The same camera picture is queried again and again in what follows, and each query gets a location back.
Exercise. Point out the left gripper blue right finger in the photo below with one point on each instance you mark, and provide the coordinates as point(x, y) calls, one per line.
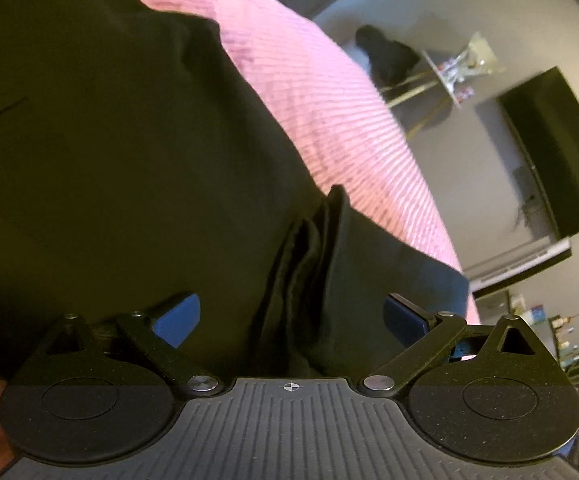
point(428, 339)

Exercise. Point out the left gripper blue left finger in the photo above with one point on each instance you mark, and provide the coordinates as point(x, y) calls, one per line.
point(154, 336)

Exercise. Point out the black pants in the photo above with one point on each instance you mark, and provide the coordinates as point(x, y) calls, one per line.
point(136, 163)

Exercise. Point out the pink ribbed bed blanket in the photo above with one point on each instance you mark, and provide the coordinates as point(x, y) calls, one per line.
point(333, 115)

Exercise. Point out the black clothes pile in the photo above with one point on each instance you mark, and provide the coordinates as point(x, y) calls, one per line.
point(391, 62)

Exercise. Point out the wall mounted black television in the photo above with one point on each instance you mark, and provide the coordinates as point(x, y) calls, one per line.
point(543, 114)

